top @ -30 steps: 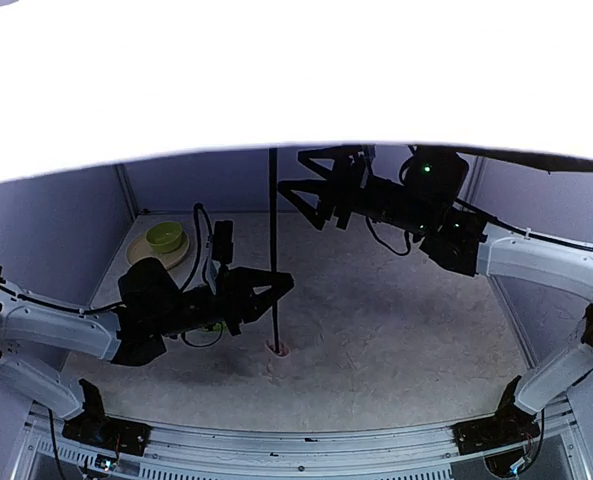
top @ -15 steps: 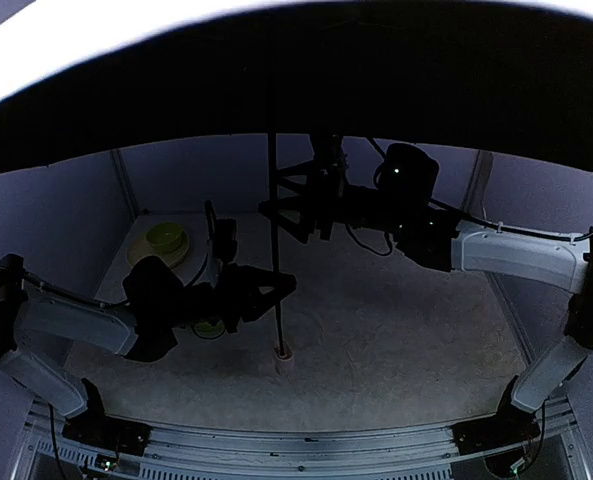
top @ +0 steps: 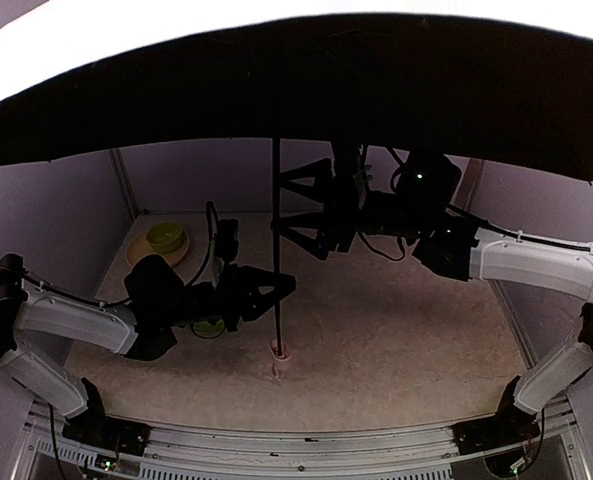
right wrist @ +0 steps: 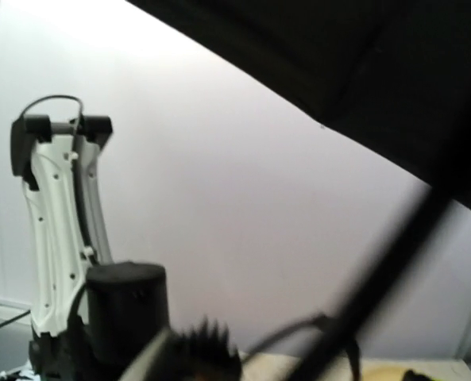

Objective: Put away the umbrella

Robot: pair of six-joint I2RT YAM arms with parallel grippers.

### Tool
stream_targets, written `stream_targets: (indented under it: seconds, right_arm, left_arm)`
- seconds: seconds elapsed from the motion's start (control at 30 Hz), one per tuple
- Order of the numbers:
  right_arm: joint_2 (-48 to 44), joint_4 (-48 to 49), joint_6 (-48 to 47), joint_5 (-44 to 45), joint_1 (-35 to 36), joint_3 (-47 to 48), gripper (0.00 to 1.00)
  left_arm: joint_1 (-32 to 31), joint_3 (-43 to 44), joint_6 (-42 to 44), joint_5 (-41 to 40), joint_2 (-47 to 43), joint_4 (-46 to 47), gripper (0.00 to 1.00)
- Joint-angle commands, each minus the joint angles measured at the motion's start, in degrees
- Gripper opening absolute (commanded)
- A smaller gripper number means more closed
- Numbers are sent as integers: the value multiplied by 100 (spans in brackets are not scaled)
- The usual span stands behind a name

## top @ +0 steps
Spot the pink and black umbrella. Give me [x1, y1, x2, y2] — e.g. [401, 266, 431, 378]
[0, 15, 593, 380]

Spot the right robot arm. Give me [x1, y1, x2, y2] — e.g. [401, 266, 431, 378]
[272, 144, 593, 418]

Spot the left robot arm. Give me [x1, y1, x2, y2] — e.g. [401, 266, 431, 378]
[0, 254, 297, 422]

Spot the green plate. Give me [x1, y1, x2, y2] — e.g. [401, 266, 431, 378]
[190, 320, 226, 340]

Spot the green bowl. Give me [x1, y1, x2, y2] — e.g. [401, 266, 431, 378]
[145, 222, 185, 254]

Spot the beige plate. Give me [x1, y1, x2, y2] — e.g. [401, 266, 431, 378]
[125, 233, 190, 268]

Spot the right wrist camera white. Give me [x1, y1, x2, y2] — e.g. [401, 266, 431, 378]
[354, 144, 373, 207]

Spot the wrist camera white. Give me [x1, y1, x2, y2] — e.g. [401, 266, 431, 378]
[354, 144, 373, 207]
[192, 219, 239, 285]

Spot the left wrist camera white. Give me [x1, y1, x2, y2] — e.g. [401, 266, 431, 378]
[192, 219, 239, 285]

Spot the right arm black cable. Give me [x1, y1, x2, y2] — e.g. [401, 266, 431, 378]
[445, 202, 593, 251]

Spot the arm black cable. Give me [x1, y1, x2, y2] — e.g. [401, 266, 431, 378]
[0, 264, 132, 309]
[445, 202, 593, 251]

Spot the right aluminium corner post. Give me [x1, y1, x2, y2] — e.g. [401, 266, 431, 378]
[453, 158, 485, 210]

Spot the aluminium corner post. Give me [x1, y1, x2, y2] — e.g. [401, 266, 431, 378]
[453, 158, 485, 210]
[108, 148, 139, 222]

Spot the front aluminium rail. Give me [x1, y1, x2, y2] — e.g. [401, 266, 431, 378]
[7, 397, 593, 479]

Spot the left aluminium corner post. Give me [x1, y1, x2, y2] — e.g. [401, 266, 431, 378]
[108, 148, 139, 222]

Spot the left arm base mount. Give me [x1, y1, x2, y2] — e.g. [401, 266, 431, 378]
[62, 417, 151, 457]

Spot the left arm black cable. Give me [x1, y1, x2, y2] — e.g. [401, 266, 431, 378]
[0, 264, 132, 309]

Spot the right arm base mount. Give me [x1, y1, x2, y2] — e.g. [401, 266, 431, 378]
[452, 417, 540, 455]

